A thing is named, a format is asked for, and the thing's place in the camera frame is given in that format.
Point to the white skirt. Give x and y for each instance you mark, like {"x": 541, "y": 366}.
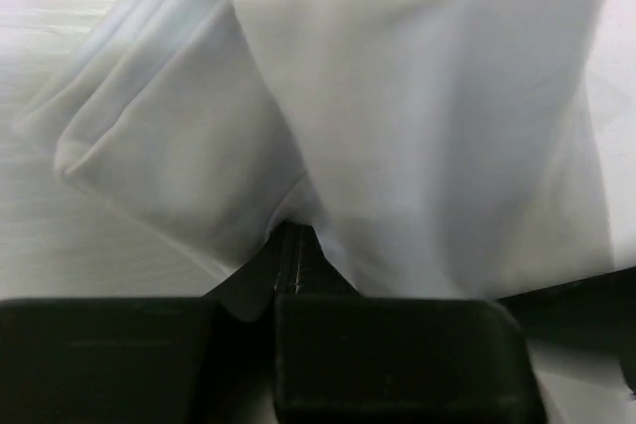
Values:
{"x": 439, "y": 148}

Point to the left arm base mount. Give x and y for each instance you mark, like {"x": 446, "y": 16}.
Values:
{"x": 591, "y": 315}

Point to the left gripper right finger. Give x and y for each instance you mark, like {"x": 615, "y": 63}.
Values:
{"x": 341, "y": 357}

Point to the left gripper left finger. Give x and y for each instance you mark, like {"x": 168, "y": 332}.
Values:
{"x": 138, "y": 359}

